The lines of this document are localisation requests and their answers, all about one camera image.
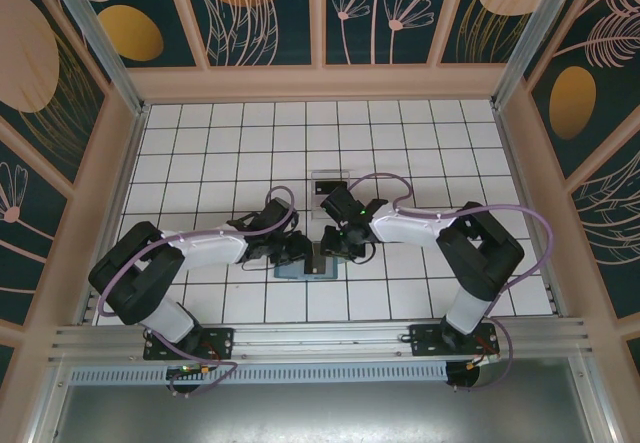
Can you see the teal leather card holder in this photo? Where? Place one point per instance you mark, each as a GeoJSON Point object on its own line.
{"type": "Point", "coordinates": [290, 274]}

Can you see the black card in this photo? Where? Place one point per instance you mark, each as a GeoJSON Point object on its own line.
{"type": "Point", "coordinates": [325, 186]}

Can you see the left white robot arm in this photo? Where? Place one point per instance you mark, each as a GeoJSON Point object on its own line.
{"type": "Point", "coordinates": [210, 250]}

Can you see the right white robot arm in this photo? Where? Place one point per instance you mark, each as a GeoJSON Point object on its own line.
{"type": "Point", "coordinates": [415, 225]}

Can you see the clear acrylic card stand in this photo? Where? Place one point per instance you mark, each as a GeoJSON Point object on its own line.
{"type": "Point", "coordinates": [330, 175]}

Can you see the wiring board with green light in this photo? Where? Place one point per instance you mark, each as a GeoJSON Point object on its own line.
{"type": "Point", "coordinates": [187, 369]}

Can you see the grey metal sheet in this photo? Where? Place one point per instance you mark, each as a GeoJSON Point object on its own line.
{"type": "Point", "coordinates": [320, 413]}

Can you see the aluminium frame rail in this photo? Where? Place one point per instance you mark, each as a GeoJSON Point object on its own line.
{"type": "Point", "coordinates": [320, 338]}

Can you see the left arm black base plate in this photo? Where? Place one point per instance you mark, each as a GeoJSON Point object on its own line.
{"type": "Point", "coordinates": [222, 338]}

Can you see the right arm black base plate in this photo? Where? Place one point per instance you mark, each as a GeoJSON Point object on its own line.
{"type": "Point", "coordinates": [425, 338]}

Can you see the aluminium corner post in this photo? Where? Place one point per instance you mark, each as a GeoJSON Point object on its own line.
{"type": "Point", "coordinates": [95, 28]}
{"type": "Point", "coordinates": [530, 33]}

